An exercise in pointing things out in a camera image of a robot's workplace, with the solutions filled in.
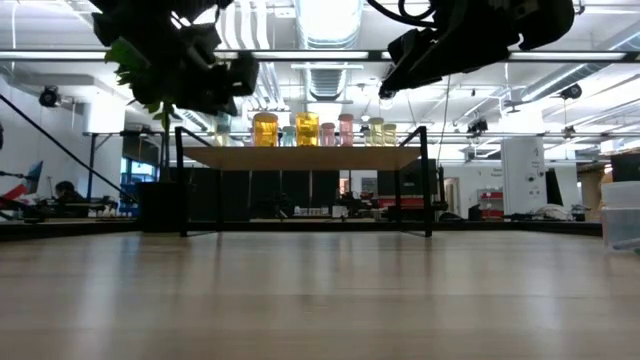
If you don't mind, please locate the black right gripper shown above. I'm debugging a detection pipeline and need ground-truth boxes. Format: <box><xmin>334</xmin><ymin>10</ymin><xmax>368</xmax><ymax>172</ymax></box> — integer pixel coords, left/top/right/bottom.
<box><xmin>384</xmin><ymin>0</ymin><xmax>527</xmax><ymax>91</ymax></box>

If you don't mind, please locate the large all-orange pill bottle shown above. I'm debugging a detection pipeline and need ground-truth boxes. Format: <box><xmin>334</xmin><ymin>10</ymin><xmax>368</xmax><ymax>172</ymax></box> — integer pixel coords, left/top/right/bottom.
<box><xmin>295</xmin><ymin>111</ymin><xmax>320</xmax><ymax>148</ymax></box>

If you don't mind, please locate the red tool cabinet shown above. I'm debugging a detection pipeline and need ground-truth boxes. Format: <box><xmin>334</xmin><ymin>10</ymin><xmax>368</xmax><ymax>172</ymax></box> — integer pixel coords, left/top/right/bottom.
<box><xmin>377</xmin><ymin>195</ymin><xmax>426</xmax><ymax>211</ymax></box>

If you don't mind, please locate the yellow pill bottle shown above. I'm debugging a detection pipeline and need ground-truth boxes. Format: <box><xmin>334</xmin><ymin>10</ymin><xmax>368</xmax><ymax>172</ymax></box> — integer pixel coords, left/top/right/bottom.
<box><xmin>368</xmin><ymin>116</ymin><xmax>385</xmax><ymax>148</ymax></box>

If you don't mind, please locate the green leafy plant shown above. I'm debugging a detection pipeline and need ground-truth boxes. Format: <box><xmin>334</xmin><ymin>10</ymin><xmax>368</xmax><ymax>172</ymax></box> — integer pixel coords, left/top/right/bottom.
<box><xmin>103</xmin><ymin>37</ymin><xmax>176</xmax><ymax>184</ymax></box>

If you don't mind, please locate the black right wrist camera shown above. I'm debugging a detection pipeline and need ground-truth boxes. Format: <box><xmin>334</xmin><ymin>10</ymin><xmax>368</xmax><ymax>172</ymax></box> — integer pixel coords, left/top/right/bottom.
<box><xmin>387</xmin><ymin>27</ymin><xmax>435</xmax><ymax>65</ymax></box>

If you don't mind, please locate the large clear pill bottle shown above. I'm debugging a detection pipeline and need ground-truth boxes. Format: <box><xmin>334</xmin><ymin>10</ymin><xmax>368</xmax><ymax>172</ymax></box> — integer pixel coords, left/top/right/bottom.
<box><xmin>600</xmin><ymin>180</ymin><xmax>640</xmax><ymax>252</ymax></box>

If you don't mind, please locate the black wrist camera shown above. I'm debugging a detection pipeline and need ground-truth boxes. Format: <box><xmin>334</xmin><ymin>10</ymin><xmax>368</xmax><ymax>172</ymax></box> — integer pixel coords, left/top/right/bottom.
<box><xmin>225</xmin><ymin>51</ymin><xmax>261</xmax><ymax>99</ymax></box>
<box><xmin>387</xmin><ymin>27</ymin><xmax>435</xmax><ymax>65</ymax></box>

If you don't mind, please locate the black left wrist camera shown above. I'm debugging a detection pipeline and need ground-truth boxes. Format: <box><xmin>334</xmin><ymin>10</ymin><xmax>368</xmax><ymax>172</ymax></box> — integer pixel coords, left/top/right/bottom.
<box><xmin>225</xmin><ymin>51</ymin><xmax>261</xmax><ymax>99</ymax></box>

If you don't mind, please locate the white building pillar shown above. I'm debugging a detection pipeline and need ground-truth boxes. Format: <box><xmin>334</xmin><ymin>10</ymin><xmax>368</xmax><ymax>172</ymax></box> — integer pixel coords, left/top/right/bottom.
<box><xmin>501</xmin><ymin>135</ymin><xmax>547</xmax><ymax>217</ymax></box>

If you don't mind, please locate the silver ventilation duct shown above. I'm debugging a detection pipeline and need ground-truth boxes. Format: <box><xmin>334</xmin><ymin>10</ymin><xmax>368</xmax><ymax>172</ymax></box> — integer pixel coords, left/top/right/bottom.
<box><xmin>293</xmin><ymin>0</ymin><xmax>365</xmax><ymax>50</ymax></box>

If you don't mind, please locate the black metal mounting frame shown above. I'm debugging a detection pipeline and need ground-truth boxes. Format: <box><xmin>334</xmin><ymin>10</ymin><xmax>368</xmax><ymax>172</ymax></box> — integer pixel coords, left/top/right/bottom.
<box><xmin>429</xmin><ymin>219</ymin><xmax>604</xmax><ymax>237</ymax></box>
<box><xmin>0</xmin><ymin>219</ymin><xmax>141</xmax><ymax>244</ymax></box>

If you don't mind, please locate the wooden shelf black metal frame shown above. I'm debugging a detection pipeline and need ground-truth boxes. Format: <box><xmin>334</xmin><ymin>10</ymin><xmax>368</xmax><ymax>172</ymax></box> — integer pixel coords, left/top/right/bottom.
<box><xmin>173</xmin><ymin>125</ymin><xmax>431</xmax><ymax>239</ymax></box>

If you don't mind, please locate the black cable loop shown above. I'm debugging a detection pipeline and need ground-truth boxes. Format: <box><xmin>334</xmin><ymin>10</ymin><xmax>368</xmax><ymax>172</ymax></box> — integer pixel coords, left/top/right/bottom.
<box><xmin>366</xmin><ymin>0</ymin><xmax>442</xmax><ymax>30</ymax></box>

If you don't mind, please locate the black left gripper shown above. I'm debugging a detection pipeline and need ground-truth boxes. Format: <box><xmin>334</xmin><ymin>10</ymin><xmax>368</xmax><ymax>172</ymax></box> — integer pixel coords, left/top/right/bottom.
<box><xmin>132</xmin><ymin>19</ymin><xmax>241</xmax><ymax>118</ymax></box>

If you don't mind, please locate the person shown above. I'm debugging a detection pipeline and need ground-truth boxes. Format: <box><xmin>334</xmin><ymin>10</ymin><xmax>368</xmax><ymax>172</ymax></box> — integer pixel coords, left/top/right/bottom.
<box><xmin>52</xmin><ymin>179</ymin><xmax>90</xmax><ymax>206</ymax></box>

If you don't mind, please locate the black plant pot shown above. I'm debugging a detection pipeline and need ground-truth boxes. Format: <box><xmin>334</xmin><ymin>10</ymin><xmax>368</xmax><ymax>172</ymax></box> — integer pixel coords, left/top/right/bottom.
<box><xmin>135</xmin><ymin>180</ymin><xmax>189</xmax><ymax>234</ymax></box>

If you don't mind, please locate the large orange bottle white cap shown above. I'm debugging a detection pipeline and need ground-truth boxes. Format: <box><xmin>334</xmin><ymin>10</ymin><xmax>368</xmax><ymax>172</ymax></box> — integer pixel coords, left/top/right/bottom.
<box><xmin>251</xmin><ymin>111</ymin><xmax>280</xmax><ymax>148</ymax></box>

